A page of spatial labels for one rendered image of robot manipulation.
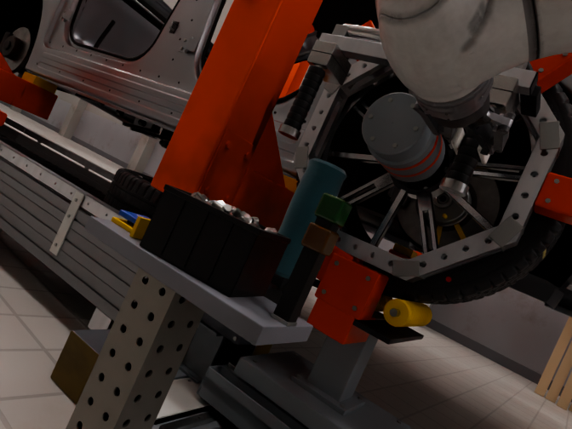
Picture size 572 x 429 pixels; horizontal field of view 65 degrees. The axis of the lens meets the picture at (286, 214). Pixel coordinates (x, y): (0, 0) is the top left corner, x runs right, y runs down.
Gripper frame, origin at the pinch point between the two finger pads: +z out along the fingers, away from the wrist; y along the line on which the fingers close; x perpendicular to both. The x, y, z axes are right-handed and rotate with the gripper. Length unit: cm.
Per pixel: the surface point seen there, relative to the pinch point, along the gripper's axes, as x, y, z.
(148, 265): -40, -35, -19
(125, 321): -51, -38, -16
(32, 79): -13, -256, 63
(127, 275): -58, -78, 19
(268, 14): 22, -62, 11
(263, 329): -38.4, -11.0, -18.8
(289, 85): 96, -254, 285
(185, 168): -23, -67, 11
